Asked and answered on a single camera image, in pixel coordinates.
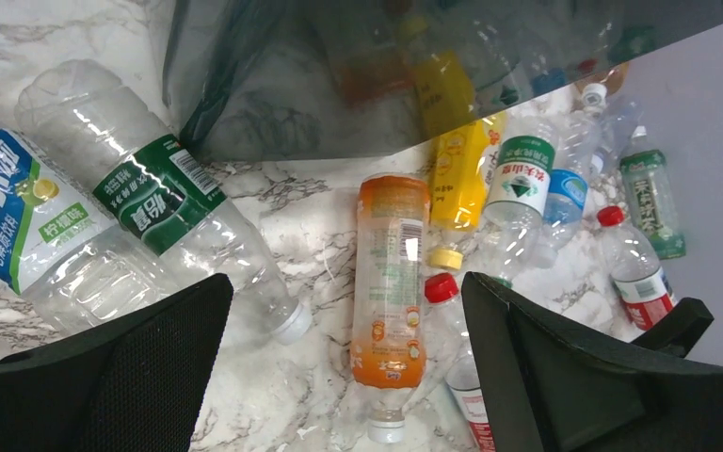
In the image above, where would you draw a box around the clear bottle dark green label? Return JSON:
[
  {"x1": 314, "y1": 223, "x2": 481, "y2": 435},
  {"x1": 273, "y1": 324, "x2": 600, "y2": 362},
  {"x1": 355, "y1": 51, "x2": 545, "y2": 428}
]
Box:
[{"x1": 14, "y1": 59, "x2": 312, "y2": 345}]

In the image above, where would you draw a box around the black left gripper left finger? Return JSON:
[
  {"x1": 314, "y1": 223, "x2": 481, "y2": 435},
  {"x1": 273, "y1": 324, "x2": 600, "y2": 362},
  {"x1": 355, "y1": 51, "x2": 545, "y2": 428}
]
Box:
[{"x1": 0, "y1": 274, "x2": 233, "y2": 451}]

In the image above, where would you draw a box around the dark green plastic bin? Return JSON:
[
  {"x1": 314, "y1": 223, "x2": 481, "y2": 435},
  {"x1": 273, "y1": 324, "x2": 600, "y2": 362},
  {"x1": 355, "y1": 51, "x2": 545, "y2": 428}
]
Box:
[{"x1": 146, "y1": 0, "x2": 723, "y2": 163}]

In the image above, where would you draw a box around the clear bottle green white label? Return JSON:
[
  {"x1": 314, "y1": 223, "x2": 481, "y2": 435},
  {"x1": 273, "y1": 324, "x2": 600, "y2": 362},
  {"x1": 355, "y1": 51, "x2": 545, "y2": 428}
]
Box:
[{"x1": 468, "y1": 116, "x2": 559, "y2": 287}]

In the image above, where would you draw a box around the amber tea bottle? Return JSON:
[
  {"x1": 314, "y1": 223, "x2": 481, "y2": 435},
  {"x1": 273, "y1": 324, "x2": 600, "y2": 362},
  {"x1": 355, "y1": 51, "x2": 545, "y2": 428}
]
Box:
[{"x1": 574, "y1": 61, "x2": 630, "y2": 96}]

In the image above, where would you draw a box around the yellow juice bottle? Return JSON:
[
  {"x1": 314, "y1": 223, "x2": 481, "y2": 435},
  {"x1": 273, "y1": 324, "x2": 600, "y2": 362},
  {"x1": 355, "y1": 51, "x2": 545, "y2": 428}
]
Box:
[{"x1": 428, "y1": 112, "x2": 507, "y2": 270}]

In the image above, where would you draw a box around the red cap bottle red label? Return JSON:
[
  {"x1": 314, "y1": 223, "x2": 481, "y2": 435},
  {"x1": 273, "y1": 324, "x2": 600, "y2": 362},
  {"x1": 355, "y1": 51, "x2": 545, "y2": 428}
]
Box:
[{"x1": 425, "y1": 272, "x2": 495, "y2": 451}]

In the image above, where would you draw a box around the crumpled clear bottle white cap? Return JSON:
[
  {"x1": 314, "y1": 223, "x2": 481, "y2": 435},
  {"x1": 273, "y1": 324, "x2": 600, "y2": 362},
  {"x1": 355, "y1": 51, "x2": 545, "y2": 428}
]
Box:
[{"x1": 581, "y1": 83, "x2": 643, "y2": 178}]

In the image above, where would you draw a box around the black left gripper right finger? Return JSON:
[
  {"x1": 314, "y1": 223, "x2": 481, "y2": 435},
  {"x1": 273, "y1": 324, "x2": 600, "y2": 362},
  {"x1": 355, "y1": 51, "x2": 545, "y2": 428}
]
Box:
[{"x1": 461, "y1": 272, "x2": 723, "y2": 451}]

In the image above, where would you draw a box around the green tea bottle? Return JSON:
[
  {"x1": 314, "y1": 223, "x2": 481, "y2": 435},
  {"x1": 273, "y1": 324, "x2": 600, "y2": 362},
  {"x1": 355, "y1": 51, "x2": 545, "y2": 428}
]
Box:
[{"x1": 619, "y1": 125, "x2": 686, "y2": 260}]

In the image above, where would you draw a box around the clear bottle orange label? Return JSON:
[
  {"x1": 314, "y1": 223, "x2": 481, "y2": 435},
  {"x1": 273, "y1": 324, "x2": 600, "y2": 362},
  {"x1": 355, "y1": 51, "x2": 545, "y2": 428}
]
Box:
[{"x1": 349, "y1": 173, "x2": 429, "y2": 444}]

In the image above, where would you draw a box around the red cap bottle right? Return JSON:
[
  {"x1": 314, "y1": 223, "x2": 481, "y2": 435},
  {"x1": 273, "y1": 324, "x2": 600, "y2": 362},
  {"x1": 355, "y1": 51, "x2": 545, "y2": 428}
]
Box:
[{"x1": 596, "y1": 205, "x2": 677, "y2": 331}]

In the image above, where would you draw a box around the clear bottle blue white label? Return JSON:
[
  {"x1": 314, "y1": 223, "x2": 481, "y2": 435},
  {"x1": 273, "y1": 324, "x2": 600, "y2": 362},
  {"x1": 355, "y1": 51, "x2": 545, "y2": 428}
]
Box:
[{"x1": 0, "y1": 122, "x2": 180, "y2": 334}]

